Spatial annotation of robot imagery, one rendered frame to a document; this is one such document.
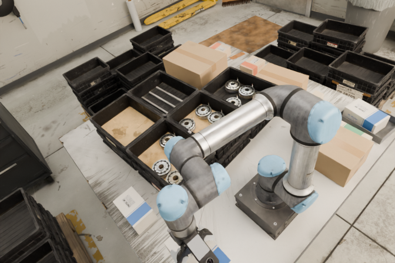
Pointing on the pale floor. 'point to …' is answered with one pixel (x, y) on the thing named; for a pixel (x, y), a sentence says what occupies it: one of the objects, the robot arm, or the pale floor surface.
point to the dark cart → (19, 157)
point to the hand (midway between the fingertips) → (198, 255)
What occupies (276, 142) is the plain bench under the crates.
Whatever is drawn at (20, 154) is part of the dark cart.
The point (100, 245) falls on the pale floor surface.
